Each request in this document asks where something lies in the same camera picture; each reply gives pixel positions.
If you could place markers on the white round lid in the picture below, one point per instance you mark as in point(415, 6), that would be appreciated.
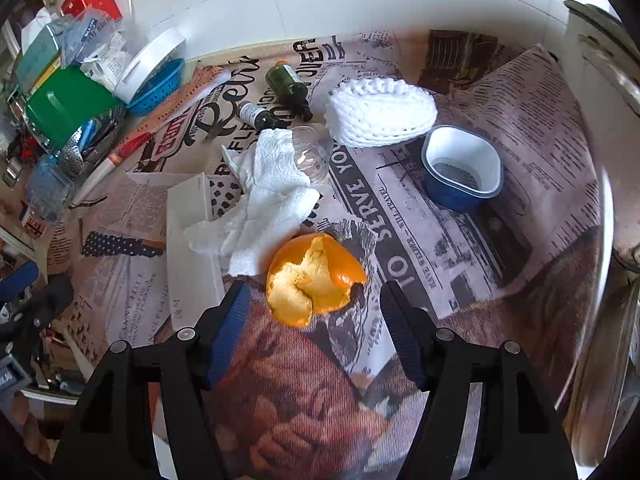
point(150, 57)

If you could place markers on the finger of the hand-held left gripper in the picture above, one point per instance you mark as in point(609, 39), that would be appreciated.
point(20, 280)

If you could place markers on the white foam fruit net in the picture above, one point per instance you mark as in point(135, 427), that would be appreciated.
point(380, 110)

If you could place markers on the blue plastic container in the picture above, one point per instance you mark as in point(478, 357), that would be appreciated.
point(45, 185)

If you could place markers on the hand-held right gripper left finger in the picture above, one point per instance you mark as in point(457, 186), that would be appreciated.
point(230, 330)

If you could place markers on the small dropper bottle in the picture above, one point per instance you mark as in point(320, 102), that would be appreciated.
point(255, 115)

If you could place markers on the green box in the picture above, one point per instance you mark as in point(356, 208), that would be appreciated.
point(65, 105)

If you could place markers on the orange peel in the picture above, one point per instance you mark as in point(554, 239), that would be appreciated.
point(310, 280)

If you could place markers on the white flat box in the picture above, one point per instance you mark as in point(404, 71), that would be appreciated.
point(192, 250)

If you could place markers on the teal box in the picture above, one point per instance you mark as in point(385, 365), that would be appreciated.
point(37, 55)

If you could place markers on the white paper towel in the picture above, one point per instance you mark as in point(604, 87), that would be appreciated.
point(270, 195)

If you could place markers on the dark green glass bottle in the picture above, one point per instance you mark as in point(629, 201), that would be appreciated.
point(287, 82)

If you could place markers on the metal grater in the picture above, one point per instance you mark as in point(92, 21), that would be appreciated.
point(75, 152)

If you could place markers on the newspaper print tablecloth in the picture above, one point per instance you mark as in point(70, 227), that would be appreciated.
point(450, 260)

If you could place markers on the blue and white bowl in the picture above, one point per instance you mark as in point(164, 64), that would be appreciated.
point(460, 165)

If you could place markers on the blue plastic colander basket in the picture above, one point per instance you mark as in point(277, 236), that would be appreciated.
point(157, 87)

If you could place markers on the clear plastic bag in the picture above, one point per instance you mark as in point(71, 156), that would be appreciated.
point(90, 30)

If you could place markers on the red and white marker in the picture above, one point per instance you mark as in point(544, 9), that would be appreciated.
point(107, 167)

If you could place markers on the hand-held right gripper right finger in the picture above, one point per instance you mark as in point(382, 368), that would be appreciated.
point(400, 325)

